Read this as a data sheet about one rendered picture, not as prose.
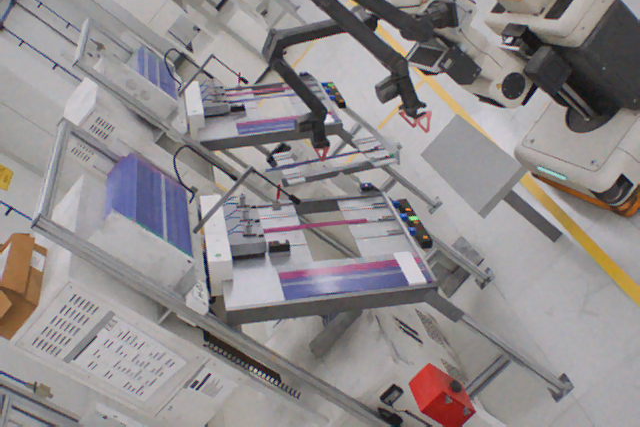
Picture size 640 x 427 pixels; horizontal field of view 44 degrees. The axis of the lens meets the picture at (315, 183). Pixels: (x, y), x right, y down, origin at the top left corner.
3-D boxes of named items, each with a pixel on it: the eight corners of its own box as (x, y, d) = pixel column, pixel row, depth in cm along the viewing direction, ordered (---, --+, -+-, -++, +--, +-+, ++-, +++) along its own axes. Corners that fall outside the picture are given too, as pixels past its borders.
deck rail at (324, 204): (382, 204, 327) (383, 191, 324) (384, 206, 325) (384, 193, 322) (211, 221, 315) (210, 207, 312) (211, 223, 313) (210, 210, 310)
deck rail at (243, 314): (435, 297, 267) (436, 282, 264) (437, 300, 265) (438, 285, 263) (227, 322, 255) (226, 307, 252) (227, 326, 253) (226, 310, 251)
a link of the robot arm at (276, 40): (269, 42, 284) (259, 27, 290) (270, 72, 294) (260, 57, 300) (379, 16, 298) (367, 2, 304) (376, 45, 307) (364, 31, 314)
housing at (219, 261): (222, 224, 314) (220, 193, 308) (234, 294, 271) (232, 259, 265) (202, 226, 313) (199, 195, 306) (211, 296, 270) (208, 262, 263)
